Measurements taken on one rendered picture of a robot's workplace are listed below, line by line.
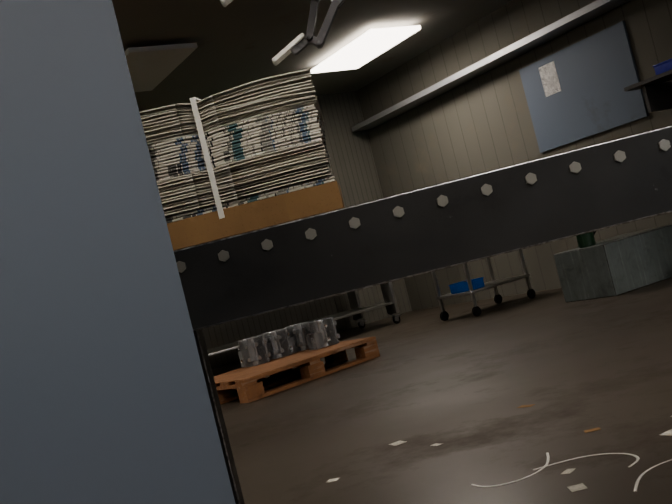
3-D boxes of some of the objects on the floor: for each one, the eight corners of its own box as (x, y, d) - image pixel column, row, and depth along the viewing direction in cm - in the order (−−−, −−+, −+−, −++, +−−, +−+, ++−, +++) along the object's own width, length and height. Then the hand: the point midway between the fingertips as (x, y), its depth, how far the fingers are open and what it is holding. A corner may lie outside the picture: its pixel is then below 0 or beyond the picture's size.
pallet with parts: (305, 365, 742) (294, 323, 743) (384, 354, 677) (372, 307, 678) (178, 410, 648) (166, 361, 649) (255, 402, 583) (241, 347, 583)
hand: (252, 29), depth 150 cm, fingers open, 13 cm apart
